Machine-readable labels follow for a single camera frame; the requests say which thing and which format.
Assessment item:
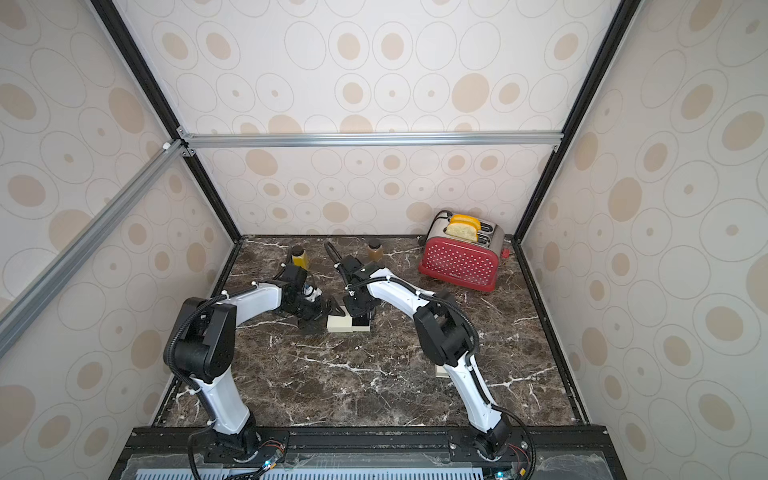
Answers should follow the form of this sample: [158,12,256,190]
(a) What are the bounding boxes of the cream drawer jewelry box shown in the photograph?
[326,316,371,333]

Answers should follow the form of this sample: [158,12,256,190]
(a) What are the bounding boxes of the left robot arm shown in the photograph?
[163,265,345,455]

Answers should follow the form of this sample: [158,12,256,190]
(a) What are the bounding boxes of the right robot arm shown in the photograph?
[334,256,512,460]

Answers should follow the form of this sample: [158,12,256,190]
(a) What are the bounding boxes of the yellow spice jar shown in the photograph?
[290,245,310,271]

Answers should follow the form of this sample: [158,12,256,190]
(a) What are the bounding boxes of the brown spice jar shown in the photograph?
[367,238,384,262]

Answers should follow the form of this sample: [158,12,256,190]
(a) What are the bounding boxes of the red polka dot toaster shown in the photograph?
[418,210,509,292]

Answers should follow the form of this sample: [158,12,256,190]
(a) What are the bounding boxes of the pale toast slice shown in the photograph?
[445,222,478,242]

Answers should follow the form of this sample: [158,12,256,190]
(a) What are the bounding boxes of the yellow toast slice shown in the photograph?
[450,214,482,230]

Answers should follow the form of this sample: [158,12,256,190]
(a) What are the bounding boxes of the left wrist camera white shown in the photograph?
[303,284,322,302]

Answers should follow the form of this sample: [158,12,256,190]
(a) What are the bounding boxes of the black toaster cable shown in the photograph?
[419,209,455,247]

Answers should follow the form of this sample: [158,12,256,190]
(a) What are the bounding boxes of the back aluminium rail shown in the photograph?
[183,131,563,149]

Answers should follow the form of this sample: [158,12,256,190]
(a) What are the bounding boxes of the aluminium rail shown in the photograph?
[1,139,184,354]
[183,131,563,149]

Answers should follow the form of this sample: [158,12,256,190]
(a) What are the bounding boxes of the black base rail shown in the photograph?
[109,426,626,479]

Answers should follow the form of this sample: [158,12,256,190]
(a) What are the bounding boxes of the left aluminium rail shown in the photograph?
[1,139,184,354]

